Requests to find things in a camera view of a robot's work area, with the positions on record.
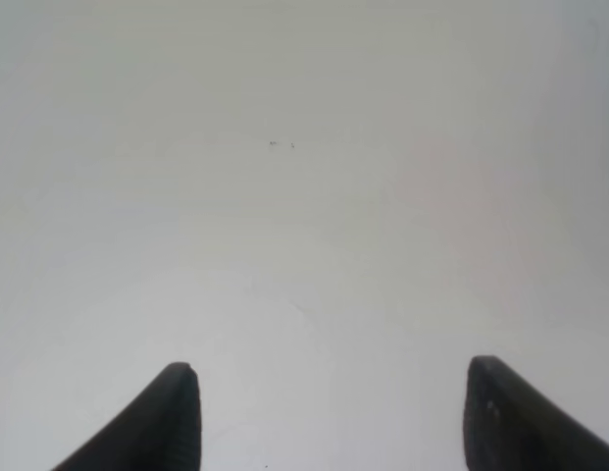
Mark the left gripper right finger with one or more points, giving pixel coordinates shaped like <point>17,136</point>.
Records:
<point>510,425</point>

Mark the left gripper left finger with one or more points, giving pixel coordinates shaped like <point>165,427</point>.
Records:
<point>160,429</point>

